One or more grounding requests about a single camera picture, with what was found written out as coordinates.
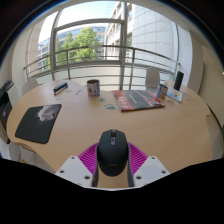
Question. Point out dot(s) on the black computer mouse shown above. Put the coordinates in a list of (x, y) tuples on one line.
[(112, 153)]

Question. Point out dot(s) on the metal balcony railing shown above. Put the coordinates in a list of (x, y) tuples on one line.
[(132, 66)]

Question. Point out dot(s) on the black upright device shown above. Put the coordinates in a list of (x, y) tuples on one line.
[(178, 80)]

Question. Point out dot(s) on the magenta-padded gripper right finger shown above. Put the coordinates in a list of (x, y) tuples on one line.
[(138, 160)]

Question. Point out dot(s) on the round blue sticker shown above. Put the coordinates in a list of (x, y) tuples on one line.
[(58, 98)]

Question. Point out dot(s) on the blue marker pen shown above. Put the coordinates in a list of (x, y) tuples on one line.
[(63, 90)]

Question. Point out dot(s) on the small printed cup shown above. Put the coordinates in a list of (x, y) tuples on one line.
[(162, 92)]

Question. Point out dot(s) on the black mouse pad cat print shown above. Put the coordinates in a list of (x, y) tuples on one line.
[(33, 128)]

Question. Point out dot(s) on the red magazine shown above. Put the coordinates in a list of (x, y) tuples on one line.
[(138, 100)]

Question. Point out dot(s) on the printed white mug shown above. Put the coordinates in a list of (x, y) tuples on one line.
[(93, 88)]

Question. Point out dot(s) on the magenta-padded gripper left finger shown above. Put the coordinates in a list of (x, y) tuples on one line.
[(87, 158)]

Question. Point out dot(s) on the black whiteboard eraser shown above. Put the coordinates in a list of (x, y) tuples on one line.
[(60, 87)]

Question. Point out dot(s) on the white and blue card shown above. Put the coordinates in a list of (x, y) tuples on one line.
[(175, 95)]

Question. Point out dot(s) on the black and white office printer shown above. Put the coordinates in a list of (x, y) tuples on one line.
[(4, 106)]

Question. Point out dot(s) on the green tree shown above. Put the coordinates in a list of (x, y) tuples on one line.
[(83, 43)]

